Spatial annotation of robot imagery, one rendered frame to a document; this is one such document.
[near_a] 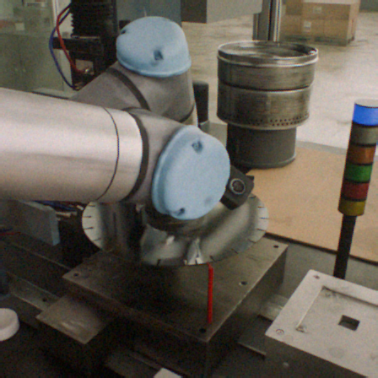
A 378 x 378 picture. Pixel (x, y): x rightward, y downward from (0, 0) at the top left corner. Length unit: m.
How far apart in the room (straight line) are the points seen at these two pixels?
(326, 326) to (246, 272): 0.22
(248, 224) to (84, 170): 0.52
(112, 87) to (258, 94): 0.95
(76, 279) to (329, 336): 0.44
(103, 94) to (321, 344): 0.43
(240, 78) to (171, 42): 0.92
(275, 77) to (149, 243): 0.77
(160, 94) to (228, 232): 0.35
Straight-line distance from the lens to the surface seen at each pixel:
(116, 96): 0.50
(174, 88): 0.53
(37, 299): 1.00
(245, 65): 1.41
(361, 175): 0.82
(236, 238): 0.79
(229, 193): 0.64
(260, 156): 1.52
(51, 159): 0.33
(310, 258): 1.13
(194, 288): 0.84
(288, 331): 0.70
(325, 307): 0.75
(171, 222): 0.81
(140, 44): 0.52
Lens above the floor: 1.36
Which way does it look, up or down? 27 degrees down
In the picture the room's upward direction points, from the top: straight up
